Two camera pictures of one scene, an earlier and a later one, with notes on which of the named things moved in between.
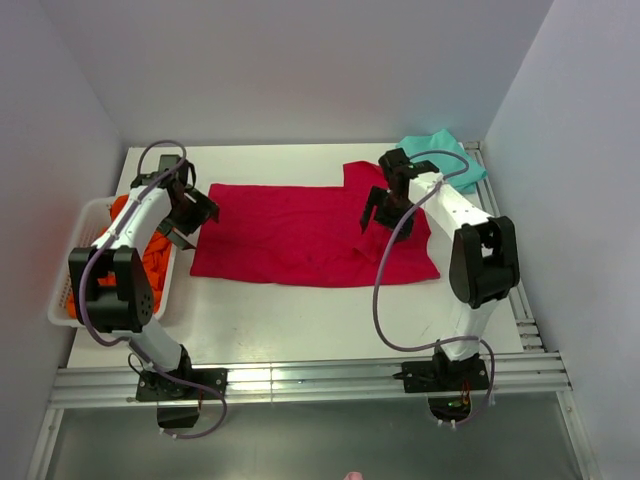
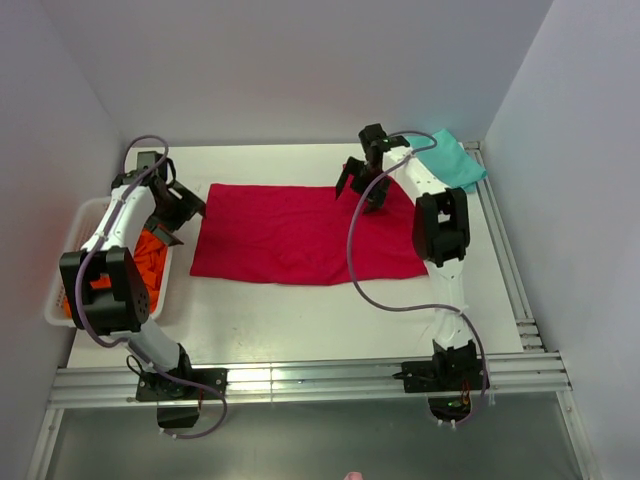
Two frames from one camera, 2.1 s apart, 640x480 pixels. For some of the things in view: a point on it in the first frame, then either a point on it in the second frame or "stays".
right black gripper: x=405 y=229 to x=377 y=197
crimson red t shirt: x=305 y=233 stays
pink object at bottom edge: x=354 y=475 stays
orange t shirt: x=156 y=253 stays
